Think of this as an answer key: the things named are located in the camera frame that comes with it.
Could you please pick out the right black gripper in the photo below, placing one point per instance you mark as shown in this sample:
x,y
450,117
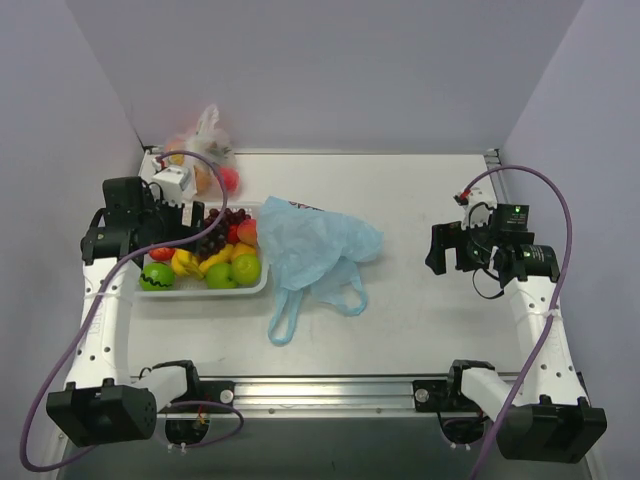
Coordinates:
x,y
454,247

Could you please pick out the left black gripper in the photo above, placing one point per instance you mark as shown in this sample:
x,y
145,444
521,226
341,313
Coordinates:
x,y
195,220

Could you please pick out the purple grape bunch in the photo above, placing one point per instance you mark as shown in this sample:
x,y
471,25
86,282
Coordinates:
x,y
217,238

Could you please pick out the red pear fruit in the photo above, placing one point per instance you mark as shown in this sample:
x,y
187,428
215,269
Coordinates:
x,y
232,235

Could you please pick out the peach fruit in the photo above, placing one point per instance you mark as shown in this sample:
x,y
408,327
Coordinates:
x,y
247,232

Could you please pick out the yellow banana bunch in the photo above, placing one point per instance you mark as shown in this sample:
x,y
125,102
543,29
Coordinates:
x,y
186,264

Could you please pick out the orange lemon fruit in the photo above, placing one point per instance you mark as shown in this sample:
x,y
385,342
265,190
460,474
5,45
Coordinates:
x,y
242,249

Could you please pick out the red apple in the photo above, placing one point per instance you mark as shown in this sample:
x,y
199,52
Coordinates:
x,y
162,254

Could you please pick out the green apple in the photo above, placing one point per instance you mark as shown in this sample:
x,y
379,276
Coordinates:
x,y
219,276

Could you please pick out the green watermelon ball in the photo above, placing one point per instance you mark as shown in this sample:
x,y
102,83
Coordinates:
x,y
156,276

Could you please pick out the green pear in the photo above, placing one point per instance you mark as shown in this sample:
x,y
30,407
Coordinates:
x,y
246,269

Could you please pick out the light blue plastic bag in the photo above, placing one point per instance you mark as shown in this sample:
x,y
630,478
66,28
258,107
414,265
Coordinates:
x,y
313,251

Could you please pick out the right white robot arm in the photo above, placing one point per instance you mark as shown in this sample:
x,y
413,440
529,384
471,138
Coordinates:
x,y
548,417

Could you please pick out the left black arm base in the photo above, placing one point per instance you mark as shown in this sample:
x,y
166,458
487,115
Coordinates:
x,y
212,395

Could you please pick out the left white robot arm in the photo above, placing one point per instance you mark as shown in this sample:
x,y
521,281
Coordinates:
x,y
100,404

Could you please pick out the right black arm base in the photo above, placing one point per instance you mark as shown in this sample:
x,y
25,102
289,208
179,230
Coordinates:
x,y
435,396

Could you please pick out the clear bag of fruits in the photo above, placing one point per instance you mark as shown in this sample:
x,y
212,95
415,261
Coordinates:
x,y
209,140

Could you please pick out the white plastic basket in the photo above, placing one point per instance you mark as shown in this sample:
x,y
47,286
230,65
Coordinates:
x,y
190,288

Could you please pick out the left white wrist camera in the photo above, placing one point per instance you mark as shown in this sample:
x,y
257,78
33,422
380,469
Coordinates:
x,y
177,184

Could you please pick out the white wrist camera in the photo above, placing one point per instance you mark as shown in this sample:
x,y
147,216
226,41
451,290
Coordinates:
x,y
478,206
177,184

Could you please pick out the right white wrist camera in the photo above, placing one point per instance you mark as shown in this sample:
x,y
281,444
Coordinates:
x,y
478,206

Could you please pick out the aluminium front rail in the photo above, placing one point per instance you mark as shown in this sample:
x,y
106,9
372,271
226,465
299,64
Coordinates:
x,y
327,397

